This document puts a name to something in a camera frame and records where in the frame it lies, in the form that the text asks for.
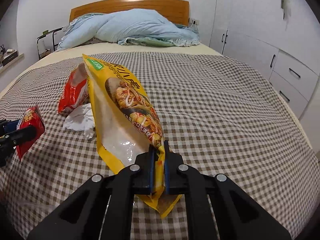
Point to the cream bed sheet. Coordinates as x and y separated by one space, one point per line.
150 50

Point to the black bedside table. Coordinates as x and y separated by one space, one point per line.
47 33

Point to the yellow snack packet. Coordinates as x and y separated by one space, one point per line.
120 120

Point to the black box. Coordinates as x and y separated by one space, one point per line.
8 57

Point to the white wardrobe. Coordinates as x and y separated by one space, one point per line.
262 30

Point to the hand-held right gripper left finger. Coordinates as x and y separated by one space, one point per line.
152 175

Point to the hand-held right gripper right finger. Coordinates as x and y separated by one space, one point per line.
167 175

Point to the checkered lace-edged bedspread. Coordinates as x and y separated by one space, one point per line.
212 117

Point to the wooden windowsill shelf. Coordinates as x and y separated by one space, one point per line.
12 67

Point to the small red snack packet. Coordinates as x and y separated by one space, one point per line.
31 117

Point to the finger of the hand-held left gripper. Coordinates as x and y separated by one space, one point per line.
22 135
11 125

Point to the orange red snack packet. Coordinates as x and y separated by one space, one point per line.
72 92

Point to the wall socket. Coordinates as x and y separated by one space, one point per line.
193 23

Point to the frilled light blue pillow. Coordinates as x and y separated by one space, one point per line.
77 32

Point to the white crumpled tissue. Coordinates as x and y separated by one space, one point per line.
80 122

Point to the light blue quilt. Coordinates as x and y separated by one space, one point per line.
140 25

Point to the hanging grey white tassel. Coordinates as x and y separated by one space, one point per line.
285 2

